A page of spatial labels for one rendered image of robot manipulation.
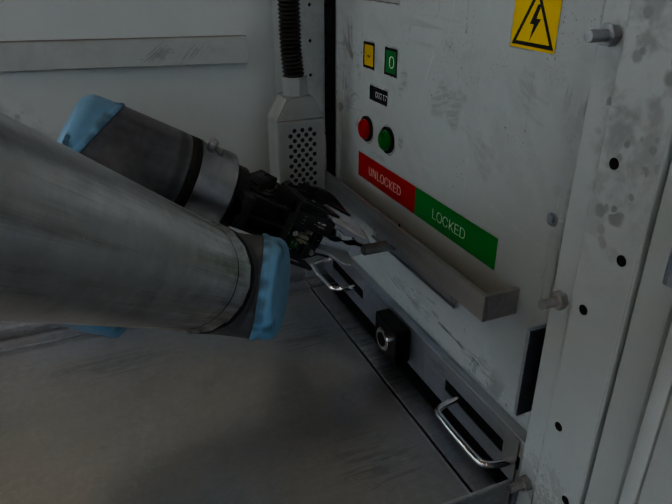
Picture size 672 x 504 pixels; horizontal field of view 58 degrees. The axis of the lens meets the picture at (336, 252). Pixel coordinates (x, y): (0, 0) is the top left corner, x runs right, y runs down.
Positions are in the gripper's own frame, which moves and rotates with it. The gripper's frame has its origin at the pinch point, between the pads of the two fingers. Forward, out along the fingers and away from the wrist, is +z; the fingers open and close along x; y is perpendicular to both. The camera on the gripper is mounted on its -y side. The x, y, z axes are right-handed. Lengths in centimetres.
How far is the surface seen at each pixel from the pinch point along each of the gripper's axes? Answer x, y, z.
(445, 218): 8.6, 11.5, 1.0
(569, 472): -2.9, 38.2, 2.7
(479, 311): 3.3, 24.2, -0.5
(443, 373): -7.6, 15.5, 9.1
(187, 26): 13.9, -33.6, -23.0
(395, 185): 8.6, -0.2, 1.0
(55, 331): -34.0, -21.7, -25.3
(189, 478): -27.9, 13.8, -14.0
